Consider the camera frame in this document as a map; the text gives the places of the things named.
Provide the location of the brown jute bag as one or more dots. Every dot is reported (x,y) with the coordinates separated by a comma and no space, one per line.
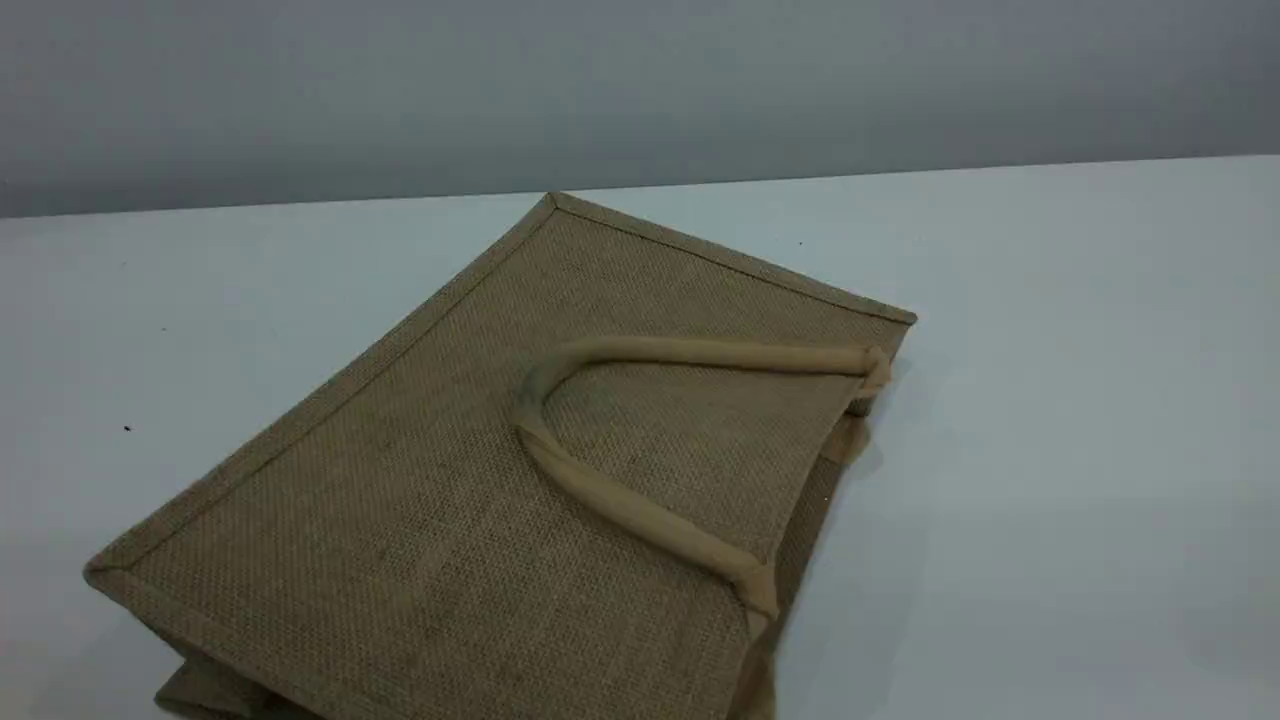
(520,520)

